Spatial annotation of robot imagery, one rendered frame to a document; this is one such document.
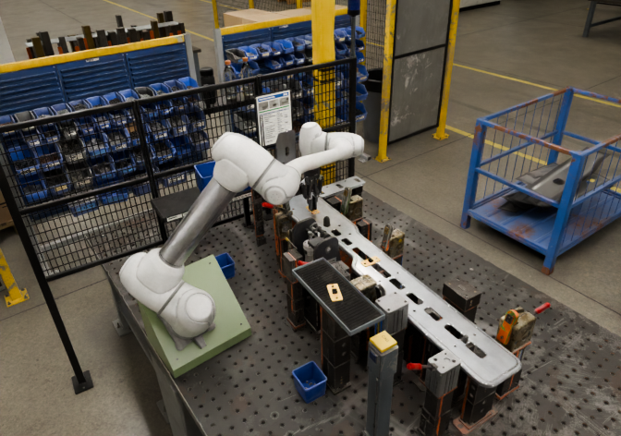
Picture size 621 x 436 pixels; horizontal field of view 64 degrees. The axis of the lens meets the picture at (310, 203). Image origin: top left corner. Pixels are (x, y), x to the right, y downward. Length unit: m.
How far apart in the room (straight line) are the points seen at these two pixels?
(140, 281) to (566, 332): 1.77
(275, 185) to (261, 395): 0.84
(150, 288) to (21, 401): 1.57
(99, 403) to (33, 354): 0.65
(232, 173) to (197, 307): 0.52
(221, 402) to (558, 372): 1.32
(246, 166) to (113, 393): 1.84
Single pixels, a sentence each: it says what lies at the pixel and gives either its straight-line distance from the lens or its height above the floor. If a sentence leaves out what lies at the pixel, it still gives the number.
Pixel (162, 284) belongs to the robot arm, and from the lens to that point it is 1.90.
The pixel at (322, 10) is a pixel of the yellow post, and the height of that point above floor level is 1.82.
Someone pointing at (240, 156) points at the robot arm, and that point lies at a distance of 1.67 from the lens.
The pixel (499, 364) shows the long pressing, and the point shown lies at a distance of 1.80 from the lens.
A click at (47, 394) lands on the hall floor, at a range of 3.30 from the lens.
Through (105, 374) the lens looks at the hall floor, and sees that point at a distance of 3.26.
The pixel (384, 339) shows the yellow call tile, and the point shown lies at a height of 1.16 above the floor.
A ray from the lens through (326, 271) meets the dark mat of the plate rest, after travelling 1.81.
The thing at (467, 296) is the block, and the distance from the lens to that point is 1.97.
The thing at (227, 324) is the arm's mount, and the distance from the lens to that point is 2.18.
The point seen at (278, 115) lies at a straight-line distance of 2.78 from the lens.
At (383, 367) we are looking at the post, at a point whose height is 1.09.
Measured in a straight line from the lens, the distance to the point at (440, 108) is 5.70.
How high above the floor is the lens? 2.29
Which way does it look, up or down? 31 degrees down
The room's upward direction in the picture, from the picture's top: 2 degrees counter-clockwise
